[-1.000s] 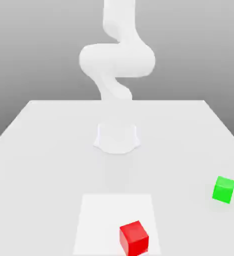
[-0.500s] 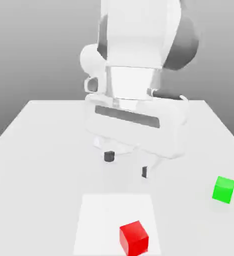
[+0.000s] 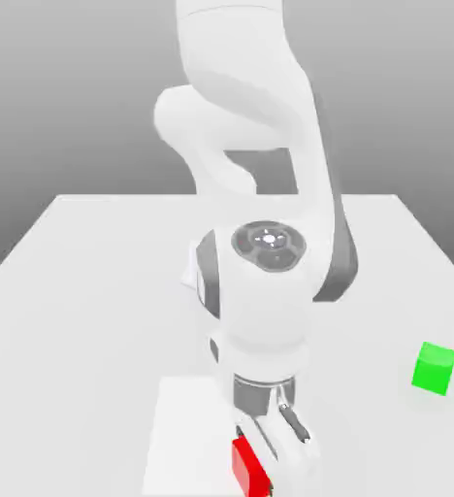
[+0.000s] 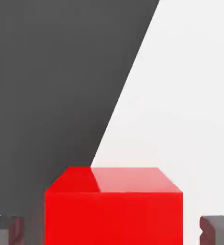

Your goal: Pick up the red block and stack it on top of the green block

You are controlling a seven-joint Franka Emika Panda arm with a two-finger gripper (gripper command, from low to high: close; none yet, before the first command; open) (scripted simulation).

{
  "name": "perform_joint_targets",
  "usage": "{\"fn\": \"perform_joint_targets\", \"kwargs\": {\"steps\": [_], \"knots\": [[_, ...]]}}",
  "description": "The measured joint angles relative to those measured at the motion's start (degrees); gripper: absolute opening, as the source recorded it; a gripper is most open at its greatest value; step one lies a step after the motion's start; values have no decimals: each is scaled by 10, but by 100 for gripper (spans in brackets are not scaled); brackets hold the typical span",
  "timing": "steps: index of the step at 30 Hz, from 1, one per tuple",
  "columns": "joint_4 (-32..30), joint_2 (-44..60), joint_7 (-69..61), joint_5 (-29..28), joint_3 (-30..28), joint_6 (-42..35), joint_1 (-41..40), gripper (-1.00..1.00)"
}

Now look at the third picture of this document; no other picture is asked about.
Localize small red cube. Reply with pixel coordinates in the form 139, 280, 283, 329
231, 436, 274, 497

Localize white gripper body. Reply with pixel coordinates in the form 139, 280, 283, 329
235, 411, 323, 497

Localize small green cube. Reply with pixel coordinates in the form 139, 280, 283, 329
410, 341, 454, 398

